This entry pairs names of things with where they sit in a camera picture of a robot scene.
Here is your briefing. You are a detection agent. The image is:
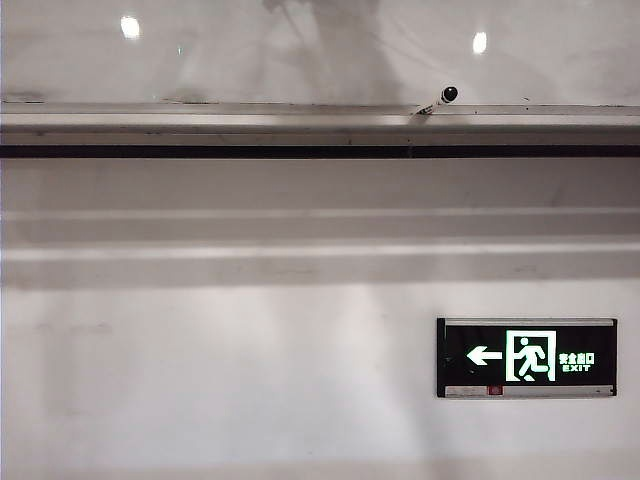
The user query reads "white whiteboard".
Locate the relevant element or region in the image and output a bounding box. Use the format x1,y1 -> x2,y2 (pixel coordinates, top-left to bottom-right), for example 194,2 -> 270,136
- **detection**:
0,0 -> 640,106

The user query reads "aluminium marker tray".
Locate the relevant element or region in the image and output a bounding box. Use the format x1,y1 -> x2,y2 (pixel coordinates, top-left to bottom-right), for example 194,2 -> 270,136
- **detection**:
0,101 -> 640,148

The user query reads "white marker with black cap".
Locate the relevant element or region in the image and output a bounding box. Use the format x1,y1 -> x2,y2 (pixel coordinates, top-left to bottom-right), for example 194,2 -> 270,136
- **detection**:
410,85 -> 460,117

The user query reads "black green exit sign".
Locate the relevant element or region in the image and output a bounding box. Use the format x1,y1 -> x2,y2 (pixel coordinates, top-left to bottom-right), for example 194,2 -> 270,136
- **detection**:
436,317 -> 618,399

